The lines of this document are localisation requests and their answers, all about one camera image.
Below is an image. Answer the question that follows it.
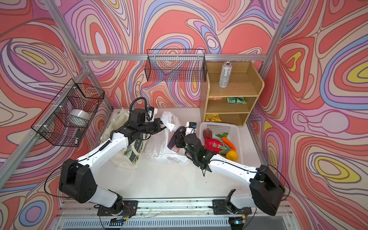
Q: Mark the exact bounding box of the cream canvas tote bag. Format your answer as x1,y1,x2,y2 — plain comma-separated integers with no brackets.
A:
100,109,148,170

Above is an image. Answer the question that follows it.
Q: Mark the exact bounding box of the black wire basket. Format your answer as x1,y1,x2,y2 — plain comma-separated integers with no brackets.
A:
31,79,105,147
144,48,207,82

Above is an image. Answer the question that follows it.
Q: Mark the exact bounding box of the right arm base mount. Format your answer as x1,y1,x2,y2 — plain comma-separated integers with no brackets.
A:
209,189,252,216

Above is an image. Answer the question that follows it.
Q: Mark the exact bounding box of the pink dragon fruit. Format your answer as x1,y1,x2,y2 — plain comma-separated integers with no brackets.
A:
205,139,231,155

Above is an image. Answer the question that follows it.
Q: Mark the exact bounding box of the orange snack packet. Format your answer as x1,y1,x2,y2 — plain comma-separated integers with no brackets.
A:
208,97,223,101

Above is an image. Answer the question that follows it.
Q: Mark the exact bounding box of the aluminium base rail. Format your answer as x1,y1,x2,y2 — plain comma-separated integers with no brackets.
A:
55,197,297,226

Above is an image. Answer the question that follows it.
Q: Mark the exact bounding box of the silver drink can right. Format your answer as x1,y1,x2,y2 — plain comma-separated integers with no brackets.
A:
218,61,233,88

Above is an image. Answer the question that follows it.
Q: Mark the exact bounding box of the wooden shelf unit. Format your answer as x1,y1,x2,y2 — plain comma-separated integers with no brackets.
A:
199,61,265,127

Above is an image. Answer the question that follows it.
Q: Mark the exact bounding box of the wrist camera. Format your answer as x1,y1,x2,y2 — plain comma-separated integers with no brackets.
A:
186,121,197,135
129,107,158,124

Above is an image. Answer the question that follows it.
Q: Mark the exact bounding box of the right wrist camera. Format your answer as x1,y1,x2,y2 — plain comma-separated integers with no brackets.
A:
186,121,197,135

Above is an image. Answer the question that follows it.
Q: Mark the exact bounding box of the green snack packet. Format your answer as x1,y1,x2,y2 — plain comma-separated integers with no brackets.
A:
226,97,246,104

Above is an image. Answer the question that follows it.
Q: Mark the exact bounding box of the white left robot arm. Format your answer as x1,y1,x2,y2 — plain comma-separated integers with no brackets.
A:
58,118,166,215

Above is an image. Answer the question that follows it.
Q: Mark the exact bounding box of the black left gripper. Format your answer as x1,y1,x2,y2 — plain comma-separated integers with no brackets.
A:
137,118,169,136

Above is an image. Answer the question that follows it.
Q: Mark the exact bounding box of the yellow lemon upper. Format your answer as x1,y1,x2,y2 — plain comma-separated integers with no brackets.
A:
225,150,239,162

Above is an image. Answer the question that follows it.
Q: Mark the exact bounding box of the dark red passion fruit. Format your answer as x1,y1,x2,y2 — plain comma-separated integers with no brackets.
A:
202,128,213,139

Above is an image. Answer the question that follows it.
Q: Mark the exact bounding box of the yellow snack packet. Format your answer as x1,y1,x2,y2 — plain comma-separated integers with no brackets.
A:
205,114,222,123

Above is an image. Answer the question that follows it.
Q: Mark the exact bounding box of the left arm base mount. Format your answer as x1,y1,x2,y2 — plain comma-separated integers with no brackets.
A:
97,200,139,217

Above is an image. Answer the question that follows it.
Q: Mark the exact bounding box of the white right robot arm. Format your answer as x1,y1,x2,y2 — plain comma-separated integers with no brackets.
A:
171,133,285,216

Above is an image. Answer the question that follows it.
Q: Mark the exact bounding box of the black wire basket back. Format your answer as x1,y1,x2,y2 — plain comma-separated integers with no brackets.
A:
144,48,207,82

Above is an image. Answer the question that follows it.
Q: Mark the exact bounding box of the purple eggplant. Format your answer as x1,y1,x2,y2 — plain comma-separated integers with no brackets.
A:
167,126,186,150

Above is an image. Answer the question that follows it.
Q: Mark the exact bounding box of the white plastic grocery bag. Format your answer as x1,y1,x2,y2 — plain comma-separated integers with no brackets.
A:
144,111,189,165

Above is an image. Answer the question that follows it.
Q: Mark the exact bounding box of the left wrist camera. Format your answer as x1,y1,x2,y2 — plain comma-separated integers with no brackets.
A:
129,107,158,124

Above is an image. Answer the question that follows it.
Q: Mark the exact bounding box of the orange carrot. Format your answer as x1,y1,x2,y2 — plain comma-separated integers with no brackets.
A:
221,137,237,151

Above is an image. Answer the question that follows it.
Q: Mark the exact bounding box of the black wire basket left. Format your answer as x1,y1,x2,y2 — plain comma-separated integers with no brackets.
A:
31,79,105,147

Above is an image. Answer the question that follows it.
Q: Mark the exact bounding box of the white plastic produce basket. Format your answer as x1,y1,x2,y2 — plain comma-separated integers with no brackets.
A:
197,122,244,164

